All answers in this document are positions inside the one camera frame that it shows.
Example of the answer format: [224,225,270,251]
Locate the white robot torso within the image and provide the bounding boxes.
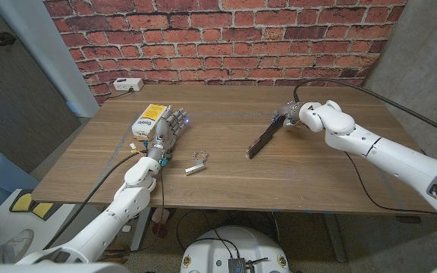
[180,225,291,273]

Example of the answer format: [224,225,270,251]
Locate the white sneaker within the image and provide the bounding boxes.
[4,228,36,263]

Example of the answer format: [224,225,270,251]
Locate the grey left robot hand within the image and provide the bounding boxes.
[146,105,189,158]

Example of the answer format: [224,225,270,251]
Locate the grey table leg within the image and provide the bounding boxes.
[322,212,347,263]
[130,207,152,252]

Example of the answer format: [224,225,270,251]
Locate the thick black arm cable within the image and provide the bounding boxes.
[42,151,143,250]
[292,77,437,142]

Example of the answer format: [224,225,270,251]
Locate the dark grey door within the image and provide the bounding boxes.
[0,0,82,160]

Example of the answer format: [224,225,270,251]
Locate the printed red brick backdrop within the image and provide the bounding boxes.
[42,0,409,106]

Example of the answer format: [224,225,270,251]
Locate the yellow and white package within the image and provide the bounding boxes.
[131,103,168,141]

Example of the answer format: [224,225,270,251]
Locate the white and yellow floor base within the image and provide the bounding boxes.
[0,188,104,247]

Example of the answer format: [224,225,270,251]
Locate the white power strip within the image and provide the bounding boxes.
[112,77,145,93]

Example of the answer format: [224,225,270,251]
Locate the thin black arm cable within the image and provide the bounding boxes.
[119,166,166,255]
[345,151,437,221]

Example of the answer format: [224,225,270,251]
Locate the red and white floor item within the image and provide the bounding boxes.
[150,207,170,239]

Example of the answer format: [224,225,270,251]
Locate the small grey electronics box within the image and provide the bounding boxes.
[228,256,269,273]

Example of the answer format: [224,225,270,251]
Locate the black stapler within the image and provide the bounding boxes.
[245,113,287,160]

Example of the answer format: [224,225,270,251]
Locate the black power strip cord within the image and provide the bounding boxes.
[106,89,133,100]

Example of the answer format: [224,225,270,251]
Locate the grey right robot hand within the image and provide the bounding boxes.
[273,100,307,128]

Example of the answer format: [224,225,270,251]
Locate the silver metal bracket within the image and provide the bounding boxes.
[184,150,209,176]

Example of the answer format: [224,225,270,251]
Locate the black door handle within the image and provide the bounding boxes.
[0,31,17,47]

